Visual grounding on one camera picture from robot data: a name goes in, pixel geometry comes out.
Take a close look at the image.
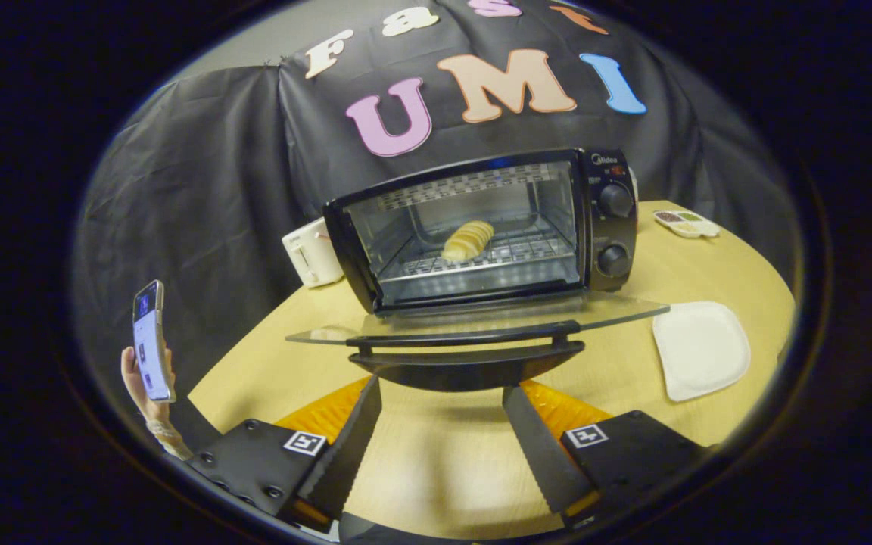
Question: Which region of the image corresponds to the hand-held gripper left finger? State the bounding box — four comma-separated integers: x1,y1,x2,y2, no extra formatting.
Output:
186,375,384,533

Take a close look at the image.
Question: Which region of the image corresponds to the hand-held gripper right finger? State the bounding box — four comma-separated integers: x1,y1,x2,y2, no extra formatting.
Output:
502,382,713,527

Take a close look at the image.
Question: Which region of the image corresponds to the ridged bread roll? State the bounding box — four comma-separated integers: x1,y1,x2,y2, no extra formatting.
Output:
441,220,496,263

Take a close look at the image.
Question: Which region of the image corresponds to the black toaster oven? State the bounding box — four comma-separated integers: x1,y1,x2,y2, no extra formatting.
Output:
285,146,670,393

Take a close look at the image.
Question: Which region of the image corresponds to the white pop-up toaster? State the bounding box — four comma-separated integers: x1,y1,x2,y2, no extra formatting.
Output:
282,217,346,288

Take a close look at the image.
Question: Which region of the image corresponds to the white square plate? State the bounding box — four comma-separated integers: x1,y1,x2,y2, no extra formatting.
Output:
652,301,752,403

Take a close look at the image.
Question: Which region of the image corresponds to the smartphone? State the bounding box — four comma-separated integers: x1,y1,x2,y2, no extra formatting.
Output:
132,279,177,403

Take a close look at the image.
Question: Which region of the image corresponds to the white divided dish of grains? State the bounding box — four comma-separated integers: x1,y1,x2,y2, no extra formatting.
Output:
652,210,721,239

